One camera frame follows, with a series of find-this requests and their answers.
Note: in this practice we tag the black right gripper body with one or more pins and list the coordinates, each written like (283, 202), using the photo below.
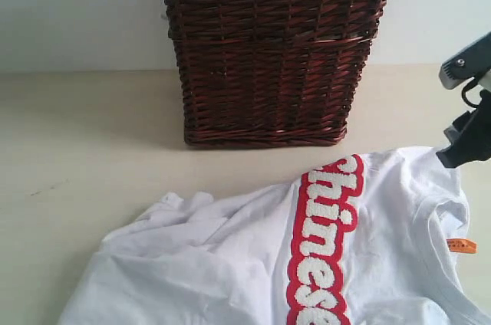
(469, 136)

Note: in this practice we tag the white t-shirt with red lettering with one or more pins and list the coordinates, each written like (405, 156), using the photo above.
(362, 240)

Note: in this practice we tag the dark brown wicker basket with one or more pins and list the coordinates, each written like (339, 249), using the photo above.
(270, 73)

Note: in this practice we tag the orange garment tag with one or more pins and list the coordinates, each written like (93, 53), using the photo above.
(461, 245)

